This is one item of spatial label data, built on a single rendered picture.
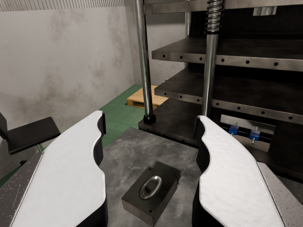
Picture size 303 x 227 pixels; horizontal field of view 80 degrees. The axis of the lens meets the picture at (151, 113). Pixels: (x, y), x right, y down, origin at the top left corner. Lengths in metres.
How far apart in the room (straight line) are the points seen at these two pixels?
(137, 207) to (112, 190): 0.20
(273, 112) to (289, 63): 0.24
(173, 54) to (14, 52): 1.86
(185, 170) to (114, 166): 0.38
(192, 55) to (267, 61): 0.36
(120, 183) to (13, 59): 1.94
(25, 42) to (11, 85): 0.51
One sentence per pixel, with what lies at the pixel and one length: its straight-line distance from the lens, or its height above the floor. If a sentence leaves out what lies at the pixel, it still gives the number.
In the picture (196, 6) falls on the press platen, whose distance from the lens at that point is 1.08.
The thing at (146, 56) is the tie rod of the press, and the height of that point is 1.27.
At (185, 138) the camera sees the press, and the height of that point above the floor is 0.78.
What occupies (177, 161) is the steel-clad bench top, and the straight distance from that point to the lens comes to 1.02.
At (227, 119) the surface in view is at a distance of 1.14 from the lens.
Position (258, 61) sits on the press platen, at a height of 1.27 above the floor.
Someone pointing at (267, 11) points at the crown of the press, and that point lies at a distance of 1.24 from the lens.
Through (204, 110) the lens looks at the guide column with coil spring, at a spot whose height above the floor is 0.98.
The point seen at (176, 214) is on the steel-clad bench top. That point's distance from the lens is 0.84.
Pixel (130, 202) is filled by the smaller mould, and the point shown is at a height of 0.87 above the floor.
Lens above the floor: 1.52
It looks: 30 degrees down
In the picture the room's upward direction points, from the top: 5 degrees counter-clockwise
